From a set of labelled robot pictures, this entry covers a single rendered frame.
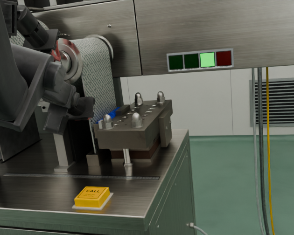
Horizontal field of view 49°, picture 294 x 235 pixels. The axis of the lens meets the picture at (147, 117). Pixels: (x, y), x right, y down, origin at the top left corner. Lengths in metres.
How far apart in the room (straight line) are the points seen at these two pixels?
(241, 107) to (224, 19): 2.52
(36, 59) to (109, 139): 0.59
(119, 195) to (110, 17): 0.73
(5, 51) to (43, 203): 0.64
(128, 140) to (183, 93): 2.75
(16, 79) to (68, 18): 1.03
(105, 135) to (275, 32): 0.69
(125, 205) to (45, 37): 0.50
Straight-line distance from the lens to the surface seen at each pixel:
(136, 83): 3.83
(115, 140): 1.02
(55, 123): 0.90
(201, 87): 3.68
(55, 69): 0.48
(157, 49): 1.29
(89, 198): 0.86
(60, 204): 0.92
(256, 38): 1.25
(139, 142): 1.00
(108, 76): 1.24
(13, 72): 0.40
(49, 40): 0.96
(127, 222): 0.82
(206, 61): 1.26
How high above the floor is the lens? 1.32
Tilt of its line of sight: 15 degrees down
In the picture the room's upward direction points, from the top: 7 degrees counter-clockwise
